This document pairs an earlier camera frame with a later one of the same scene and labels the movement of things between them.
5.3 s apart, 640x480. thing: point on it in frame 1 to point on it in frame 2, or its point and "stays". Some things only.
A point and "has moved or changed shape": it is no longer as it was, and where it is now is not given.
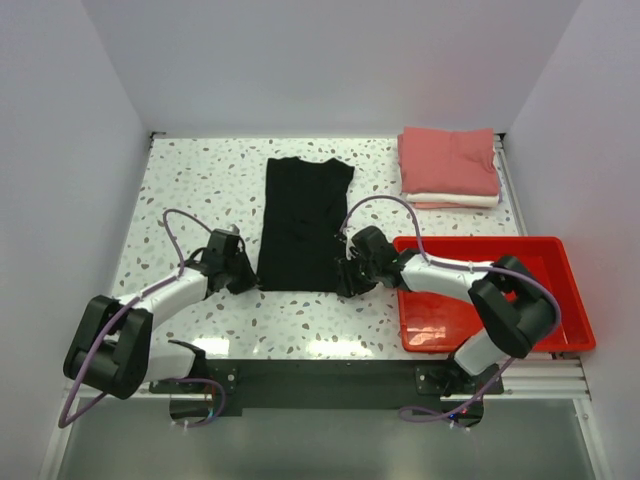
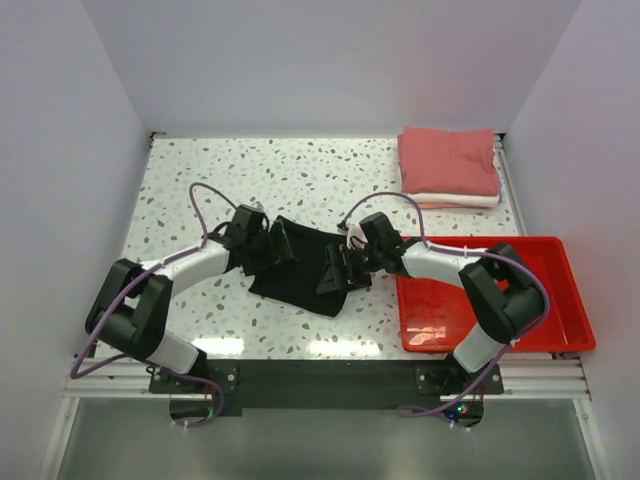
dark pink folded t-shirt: (447, 161) stays
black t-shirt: (305, 211) has moved or changed shape
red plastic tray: (436, 323) stays
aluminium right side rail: (509, 183) stays
